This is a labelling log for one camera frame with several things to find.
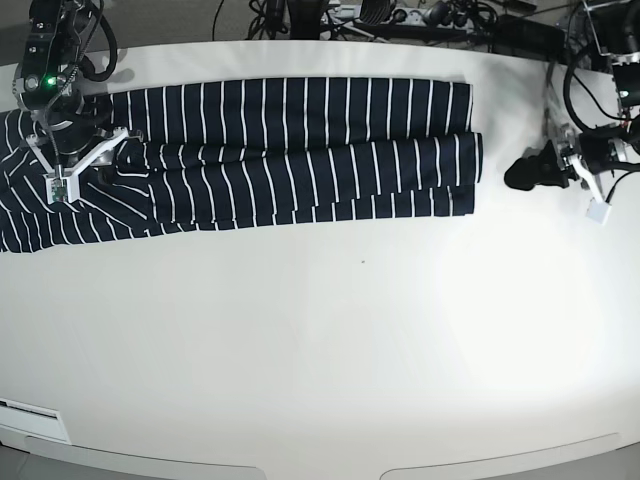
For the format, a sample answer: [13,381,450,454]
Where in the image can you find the black box on floor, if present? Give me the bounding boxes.
[490,14,565,61]

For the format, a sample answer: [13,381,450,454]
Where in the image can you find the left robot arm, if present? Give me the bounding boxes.
[504,1,639,195]

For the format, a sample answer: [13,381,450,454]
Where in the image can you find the white label on table edge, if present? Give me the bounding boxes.
[1,399,71,445]

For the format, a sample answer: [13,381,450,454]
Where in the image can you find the navy white striped T-shirt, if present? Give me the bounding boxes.
[1,77,483,254]

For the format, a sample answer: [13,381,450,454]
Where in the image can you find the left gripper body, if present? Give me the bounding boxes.
[554,123,635,188]

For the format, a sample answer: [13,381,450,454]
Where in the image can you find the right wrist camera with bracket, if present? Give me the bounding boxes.
[26,127,144,204]

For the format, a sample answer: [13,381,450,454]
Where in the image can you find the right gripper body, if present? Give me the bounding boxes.
[29,102,113,168]

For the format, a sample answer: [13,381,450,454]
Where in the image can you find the white power strip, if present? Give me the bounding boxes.
[388,6,473,30]

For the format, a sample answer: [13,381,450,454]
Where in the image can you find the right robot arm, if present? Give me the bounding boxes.
[12,1,118,167]

